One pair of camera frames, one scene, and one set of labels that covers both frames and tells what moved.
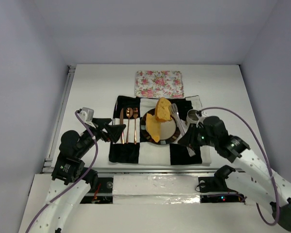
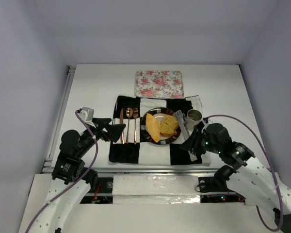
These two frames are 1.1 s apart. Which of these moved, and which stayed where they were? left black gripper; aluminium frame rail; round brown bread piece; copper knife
Moved: round brown bread piece
Stayed: aluminium frame rail; left black gripper; copper knife
